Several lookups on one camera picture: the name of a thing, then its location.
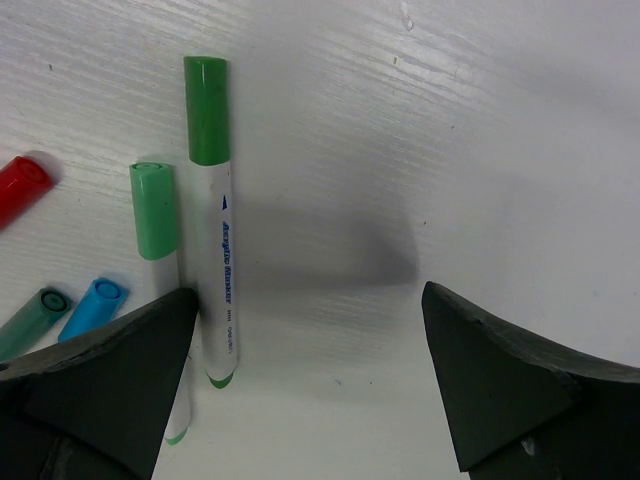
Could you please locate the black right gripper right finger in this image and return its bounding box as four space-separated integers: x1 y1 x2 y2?
422 282 639 479

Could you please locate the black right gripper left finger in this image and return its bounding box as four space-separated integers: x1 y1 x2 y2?
1 288 198 479

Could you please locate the light green marker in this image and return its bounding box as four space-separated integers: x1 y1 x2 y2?
128 160 193 447

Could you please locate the dark teal marker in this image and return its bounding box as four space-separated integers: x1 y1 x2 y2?
1 286 73 362

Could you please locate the sky blue marker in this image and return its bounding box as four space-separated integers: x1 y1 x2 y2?
57 277 129 343

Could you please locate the red marker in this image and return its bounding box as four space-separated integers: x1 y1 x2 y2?
0 156 54 230

